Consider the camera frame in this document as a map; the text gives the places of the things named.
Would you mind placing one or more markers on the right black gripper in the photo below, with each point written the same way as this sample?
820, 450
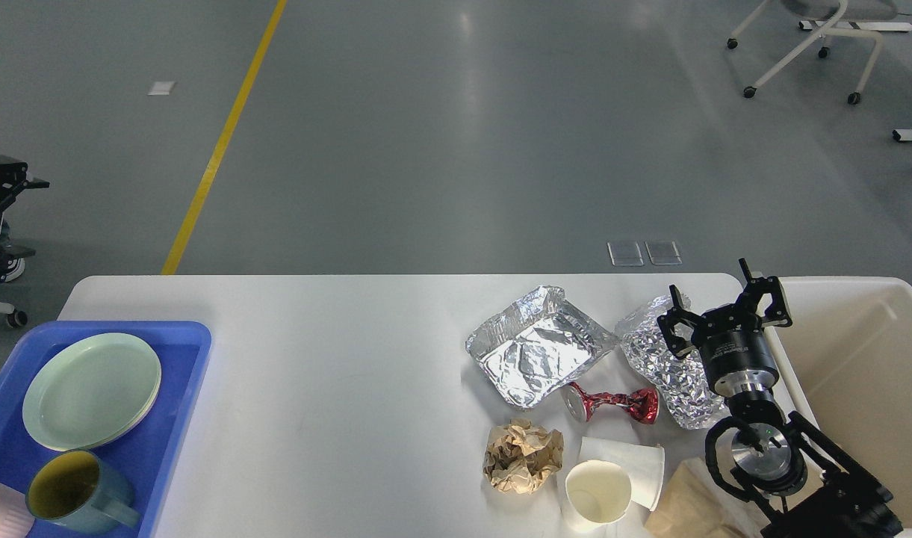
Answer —
733, 350

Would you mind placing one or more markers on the aluminium foil sheet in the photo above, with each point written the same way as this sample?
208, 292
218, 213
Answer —
681, 383

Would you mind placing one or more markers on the brown paper bag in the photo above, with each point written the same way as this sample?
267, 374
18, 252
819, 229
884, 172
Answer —
692, 506

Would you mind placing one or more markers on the mint green plate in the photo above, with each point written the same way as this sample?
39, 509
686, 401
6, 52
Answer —
57, 406

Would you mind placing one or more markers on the dark teal mug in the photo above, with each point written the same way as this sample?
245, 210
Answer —
79, 491

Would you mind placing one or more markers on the pink ribbed mug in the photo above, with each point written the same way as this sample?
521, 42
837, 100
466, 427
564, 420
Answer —
15, 518

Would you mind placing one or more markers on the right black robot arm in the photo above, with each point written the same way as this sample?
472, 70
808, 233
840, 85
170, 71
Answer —
805, 484

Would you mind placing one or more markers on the right floor plate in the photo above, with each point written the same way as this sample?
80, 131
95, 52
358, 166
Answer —
663, 253

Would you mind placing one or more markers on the floor plate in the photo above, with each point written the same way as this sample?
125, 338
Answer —
625, 254
663, 253

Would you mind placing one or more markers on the crushed red can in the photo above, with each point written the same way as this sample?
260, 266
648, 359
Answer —
642, 405

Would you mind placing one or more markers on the left floor plate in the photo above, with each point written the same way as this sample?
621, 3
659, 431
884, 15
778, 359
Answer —
625, 254

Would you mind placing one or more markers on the beige plastic bin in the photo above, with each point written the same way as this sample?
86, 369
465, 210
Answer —
846, 361

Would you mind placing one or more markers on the white furniture leg with caster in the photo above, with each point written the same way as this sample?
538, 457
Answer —
13, 317

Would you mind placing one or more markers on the white floor label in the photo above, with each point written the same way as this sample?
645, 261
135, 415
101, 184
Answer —
161, 88

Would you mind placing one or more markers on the lying white paper cup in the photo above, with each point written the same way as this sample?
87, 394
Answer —
645, 465

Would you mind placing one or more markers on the square aluminium foil tray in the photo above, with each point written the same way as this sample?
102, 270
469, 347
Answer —
536, 345

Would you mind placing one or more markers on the crumpled brown paper ball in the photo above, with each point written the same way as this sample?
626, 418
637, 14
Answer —
520, 456

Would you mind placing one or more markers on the blue plastic tray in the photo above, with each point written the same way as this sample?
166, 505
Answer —
146, 455

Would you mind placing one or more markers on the yellow plate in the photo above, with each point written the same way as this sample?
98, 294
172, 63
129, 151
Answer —
124, 393

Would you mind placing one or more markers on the white rolling chair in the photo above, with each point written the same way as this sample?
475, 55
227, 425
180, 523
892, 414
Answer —
831, 19

